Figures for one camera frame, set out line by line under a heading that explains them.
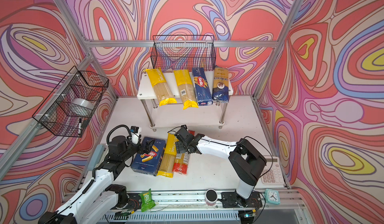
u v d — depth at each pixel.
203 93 0.73
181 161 0.84
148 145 0.74
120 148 0.64
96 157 0.84
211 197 0.71
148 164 0.79
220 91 0.72
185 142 0.66
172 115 0.98
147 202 0.72
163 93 0.71
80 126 0.72
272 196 0.73
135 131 0.70
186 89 0.72
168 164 0.84
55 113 0.68
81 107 0.70
